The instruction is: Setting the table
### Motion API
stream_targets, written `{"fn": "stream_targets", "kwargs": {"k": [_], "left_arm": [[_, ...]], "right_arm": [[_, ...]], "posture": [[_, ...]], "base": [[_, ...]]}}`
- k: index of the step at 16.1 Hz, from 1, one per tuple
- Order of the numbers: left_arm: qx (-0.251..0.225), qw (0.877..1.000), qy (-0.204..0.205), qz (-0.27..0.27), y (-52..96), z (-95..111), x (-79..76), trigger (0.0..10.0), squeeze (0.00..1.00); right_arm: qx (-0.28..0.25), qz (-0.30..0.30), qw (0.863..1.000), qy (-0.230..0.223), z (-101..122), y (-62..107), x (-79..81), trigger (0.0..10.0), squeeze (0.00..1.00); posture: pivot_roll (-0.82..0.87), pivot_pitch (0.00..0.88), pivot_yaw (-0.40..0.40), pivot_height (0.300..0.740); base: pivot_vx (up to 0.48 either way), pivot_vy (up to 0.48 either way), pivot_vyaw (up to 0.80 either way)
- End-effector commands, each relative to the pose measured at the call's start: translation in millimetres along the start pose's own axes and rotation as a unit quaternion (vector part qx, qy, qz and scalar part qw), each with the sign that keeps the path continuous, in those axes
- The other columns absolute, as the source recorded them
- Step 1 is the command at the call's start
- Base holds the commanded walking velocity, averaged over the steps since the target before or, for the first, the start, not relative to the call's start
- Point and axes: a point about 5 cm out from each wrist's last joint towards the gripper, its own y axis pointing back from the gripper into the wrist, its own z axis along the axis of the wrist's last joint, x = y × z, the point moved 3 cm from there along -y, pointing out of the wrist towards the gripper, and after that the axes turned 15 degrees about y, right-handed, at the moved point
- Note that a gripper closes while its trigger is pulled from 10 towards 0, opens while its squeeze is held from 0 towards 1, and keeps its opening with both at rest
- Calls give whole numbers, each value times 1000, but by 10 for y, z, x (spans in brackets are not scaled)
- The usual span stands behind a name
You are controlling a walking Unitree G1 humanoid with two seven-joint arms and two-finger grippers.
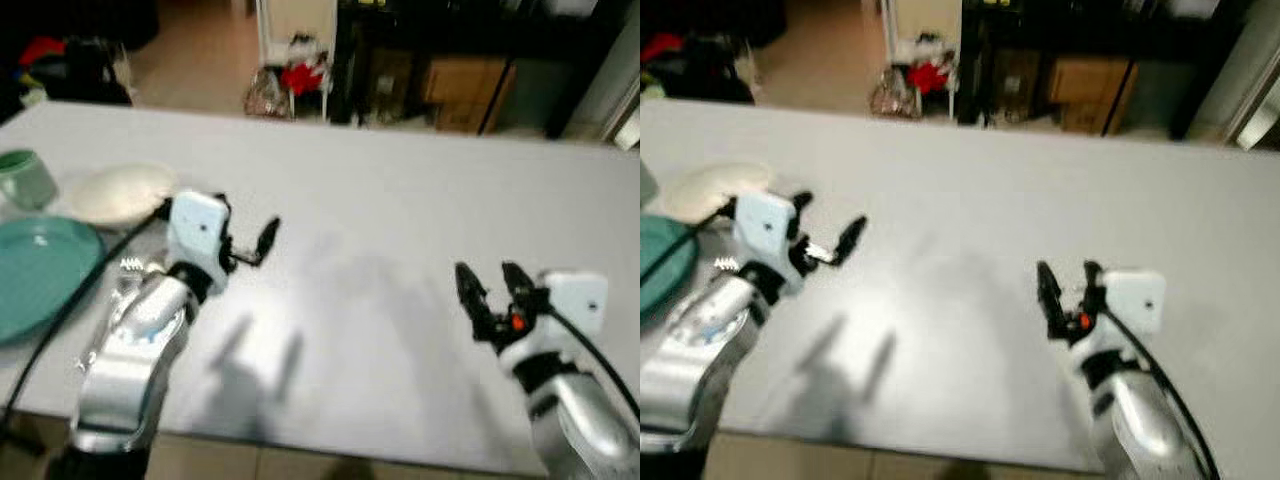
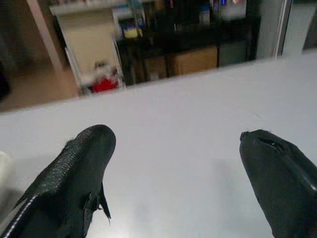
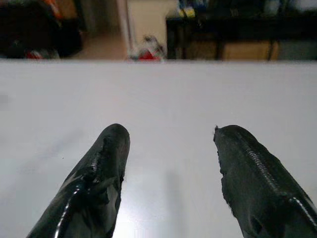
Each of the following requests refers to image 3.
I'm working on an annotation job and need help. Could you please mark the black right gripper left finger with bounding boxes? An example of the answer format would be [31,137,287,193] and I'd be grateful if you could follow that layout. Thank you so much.
[26,123,131,238]

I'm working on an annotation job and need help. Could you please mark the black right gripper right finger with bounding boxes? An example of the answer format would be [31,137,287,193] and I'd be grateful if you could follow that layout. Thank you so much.
[213,124,317,238]

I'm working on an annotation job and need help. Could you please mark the brown cardboard box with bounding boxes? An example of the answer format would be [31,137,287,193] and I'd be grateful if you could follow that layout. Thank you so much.
[222,41,281,60]

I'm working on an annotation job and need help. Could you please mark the red cloth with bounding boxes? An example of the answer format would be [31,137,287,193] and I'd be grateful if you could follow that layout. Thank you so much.
[135,36,166,61]

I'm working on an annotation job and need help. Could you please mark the black cabinet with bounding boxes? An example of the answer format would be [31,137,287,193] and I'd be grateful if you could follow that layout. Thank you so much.
[165,7,317,60]

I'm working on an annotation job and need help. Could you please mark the black bag with colourful items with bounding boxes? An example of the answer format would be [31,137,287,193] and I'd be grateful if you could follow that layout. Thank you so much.
[0,0,83,60]

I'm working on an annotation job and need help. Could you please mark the yellow packet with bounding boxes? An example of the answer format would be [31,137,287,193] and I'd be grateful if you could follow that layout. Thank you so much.
[178,6,197,18]

